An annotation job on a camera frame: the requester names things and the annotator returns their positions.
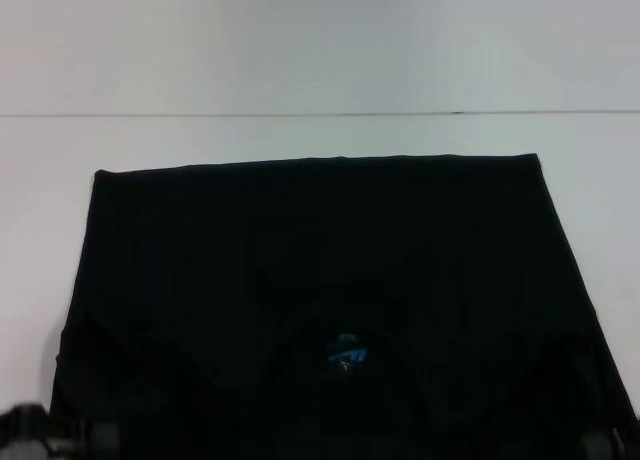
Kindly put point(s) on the black shirt with FREE print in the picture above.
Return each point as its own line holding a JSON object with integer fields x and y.
{"x": 320, "y": 305}

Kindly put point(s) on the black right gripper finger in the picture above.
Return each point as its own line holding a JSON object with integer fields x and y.
{"x": 602, "y": 445}

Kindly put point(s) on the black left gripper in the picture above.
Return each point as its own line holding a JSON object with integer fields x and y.
{"x": 25, "y": 435}

